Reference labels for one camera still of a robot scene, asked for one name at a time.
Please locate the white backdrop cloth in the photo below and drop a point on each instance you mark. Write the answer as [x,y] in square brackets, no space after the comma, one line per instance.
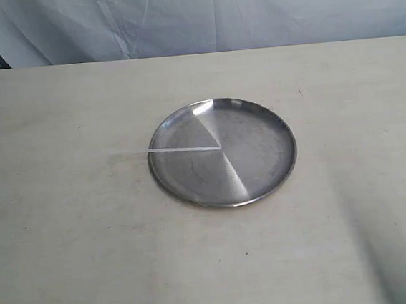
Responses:
[44,32]

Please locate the round stainless steel plate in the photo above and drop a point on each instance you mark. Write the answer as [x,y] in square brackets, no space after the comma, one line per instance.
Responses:
[222,152]

